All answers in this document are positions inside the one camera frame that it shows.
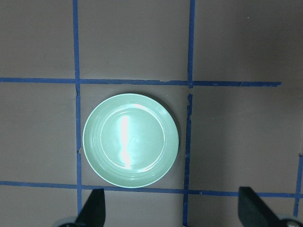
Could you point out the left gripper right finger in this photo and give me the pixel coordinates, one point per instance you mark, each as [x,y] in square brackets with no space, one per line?
[253,212]

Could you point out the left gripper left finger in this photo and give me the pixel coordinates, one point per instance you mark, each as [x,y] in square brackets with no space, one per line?
[93,213]

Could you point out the green plate near left arm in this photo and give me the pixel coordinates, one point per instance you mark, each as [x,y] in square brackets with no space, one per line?
[130,140]

